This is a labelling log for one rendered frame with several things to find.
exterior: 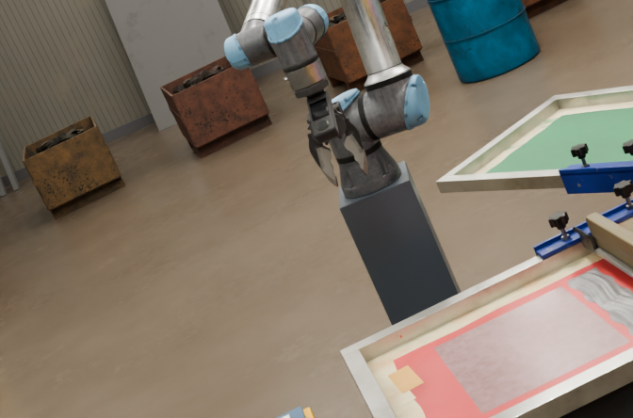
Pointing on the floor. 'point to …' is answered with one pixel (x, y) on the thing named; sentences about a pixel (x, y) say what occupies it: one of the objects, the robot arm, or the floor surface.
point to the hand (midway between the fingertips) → (349, 176)
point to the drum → (476, 8)
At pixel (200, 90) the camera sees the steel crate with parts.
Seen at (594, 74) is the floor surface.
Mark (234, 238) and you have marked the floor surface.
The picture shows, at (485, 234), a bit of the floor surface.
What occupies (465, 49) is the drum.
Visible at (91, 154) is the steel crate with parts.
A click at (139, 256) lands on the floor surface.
